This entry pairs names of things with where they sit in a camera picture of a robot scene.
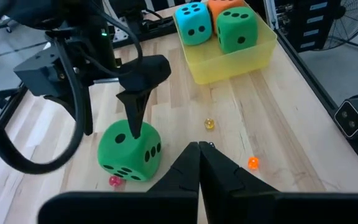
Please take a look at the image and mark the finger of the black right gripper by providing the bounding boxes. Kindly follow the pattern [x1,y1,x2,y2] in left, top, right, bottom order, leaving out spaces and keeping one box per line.
[84,86,94,136]
[116,88,155,140]

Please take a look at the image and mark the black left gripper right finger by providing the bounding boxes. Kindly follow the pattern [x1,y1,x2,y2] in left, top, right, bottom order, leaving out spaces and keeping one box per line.
[199,141,358,224]

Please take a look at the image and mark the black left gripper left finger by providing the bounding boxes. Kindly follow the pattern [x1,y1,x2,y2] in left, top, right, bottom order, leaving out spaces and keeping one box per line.
[37,141,201,224]

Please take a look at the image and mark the small orange translucent die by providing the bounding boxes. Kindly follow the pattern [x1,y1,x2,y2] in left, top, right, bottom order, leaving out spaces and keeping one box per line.
[247,156,260,170]

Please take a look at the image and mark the green foam die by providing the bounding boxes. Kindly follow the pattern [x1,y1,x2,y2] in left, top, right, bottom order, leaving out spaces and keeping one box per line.
[216,6,259,54]
[97,119,162,182]

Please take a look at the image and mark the small pink die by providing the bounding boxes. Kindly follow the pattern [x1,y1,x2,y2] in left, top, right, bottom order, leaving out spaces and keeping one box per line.
[108,175,124,189]

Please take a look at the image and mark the cyan foam die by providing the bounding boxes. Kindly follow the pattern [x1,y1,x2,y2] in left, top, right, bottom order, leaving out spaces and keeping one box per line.
[174,1,213,47]

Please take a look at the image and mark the orange foam die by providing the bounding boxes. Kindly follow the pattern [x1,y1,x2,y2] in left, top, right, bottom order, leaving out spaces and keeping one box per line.
[206,0,246,32]

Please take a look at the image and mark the yellow plastic bin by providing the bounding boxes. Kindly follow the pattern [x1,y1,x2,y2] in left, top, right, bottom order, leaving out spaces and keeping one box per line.
[172,0,278,85]

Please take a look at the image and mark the black drawer cabinet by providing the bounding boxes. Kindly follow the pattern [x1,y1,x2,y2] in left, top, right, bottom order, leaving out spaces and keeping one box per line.
[272,0,344,54]

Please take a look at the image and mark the black floor fan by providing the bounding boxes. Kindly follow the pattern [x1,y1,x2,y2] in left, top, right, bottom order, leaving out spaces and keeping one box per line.
[320,0,358,51]

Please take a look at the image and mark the black table-level camera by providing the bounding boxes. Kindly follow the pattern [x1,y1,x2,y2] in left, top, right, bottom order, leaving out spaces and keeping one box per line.
[333,91,358,147]

